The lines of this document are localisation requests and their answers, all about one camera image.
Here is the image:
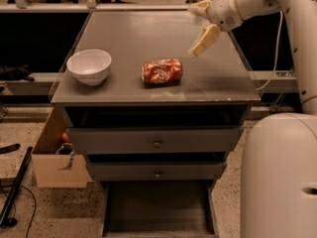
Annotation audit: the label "black cloth on rail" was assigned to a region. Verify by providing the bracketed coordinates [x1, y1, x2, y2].
[0, 64, 35, 81]

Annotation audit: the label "white bowl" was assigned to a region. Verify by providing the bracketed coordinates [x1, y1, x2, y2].
[66, 50, 112, 85]

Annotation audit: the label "crushed red coke can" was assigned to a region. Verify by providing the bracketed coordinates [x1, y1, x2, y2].
[141, 59, 182, 84]

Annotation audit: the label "grey middle drawer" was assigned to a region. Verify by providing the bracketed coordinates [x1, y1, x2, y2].
[86, 162, 227, 181]

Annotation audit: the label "grey open bottom drawer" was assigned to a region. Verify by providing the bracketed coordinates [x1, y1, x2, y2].
[101, 180, 220, 238]

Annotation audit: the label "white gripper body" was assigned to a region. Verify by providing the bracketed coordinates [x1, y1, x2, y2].
[208, 0, 243, 32]

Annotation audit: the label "grey drawer cabinet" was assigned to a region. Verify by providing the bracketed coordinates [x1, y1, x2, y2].
[49, 9, 262, 238]

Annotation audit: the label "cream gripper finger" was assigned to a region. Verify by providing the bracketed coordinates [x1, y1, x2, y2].
[188, 24, 221, 58]
[188, 0, 212, 18]

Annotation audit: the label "cardboard box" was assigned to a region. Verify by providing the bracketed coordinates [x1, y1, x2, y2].
[32, 108, 89, 188]

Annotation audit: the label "orange ball in box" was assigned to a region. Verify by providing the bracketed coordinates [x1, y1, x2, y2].
[61, 133, 70, 143]

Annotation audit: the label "black flat tool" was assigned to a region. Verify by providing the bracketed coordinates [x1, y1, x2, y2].
[0, 144, 21, 155]

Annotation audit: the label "white cable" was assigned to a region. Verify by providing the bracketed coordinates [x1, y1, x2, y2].
[256, 10, 284, 91]

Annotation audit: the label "grey top drawer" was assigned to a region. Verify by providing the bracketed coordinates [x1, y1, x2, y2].
[66, 127, 243, 155]

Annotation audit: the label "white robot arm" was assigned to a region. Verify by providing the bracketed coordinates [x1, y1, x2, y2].
[188, 0, 317, 238]

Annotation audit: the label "black bar on floor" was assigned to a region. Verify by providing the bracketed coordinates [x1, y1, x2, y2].
[0, 147, 33, 227]

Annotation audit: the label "black floor cable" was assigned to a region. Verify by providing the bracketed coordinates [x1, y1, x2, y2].
[0, 183, 38, 238]

